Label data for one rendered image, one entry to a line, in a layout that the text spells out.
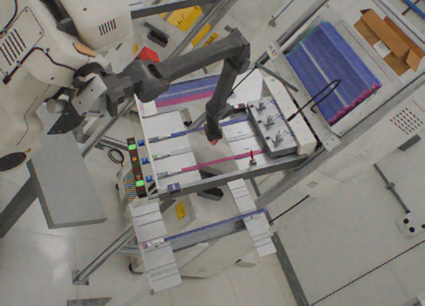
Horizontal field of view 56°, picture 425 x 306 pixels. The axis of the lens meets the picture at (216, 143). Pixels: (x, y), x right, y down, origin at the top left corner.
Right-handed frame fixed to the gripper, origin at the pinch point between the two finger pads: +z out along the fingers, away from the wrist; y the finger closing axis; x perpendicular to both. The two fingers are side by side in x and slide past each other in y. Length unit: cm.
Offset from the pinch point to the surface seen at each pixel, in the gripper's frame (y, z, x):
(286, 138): -12.1, -4.5, -32.2
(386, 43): 21, -18, -101
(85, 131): 84, 59, 70
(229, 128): 6.9, 1.1, -10.3
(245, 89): 31.9, 1.5, -27.6
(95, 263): -24, 38, 69
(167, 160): -3.0, 0.5, 23.6
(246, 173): -21.2, 1.2, -9.0
